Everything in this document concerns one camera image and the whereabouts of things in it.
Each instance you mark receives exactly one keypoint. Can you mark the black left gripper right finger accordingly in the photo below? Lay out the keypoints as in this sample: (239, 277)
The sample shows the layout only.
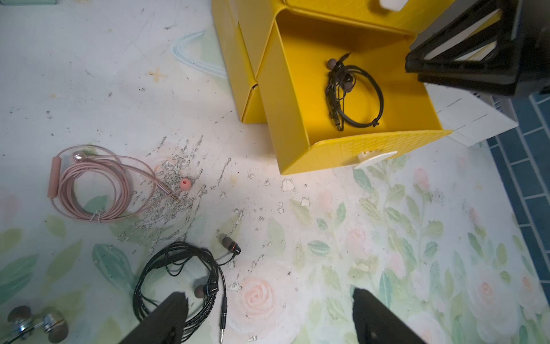
(375, 323)

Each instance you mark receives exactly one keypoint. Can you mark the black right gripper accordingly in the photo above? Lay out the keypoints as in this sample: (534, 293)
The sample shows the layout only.
(528, 35)

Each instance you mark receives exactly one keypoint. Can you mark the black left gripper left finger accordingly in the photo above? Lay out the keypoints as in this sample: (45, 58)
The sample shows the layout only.
(164, 325)

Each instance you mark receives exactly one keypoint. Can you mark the yellow plastic drawer cabinet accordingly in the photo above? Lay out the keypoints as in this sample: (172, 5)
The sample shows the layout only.
(328, 78)

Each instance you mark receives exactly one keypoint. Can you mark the white file organizer rack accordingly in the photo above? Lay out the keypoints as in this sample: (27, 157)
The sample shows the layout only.
(470, 118)

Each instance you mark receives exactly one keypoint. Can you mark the floral table mat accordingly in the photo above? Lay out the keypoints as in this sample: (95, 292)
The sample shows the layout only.
(432, 235)

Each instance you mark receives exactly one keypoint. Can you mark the green manual pencil sharpener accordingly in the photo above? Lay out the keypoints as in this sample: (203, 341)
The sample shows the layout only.
(28, 2)

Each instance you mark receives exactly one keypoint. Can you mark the pink wired earphones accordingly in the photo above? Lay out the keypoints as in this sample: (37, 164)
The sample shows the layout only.
(90, 183)

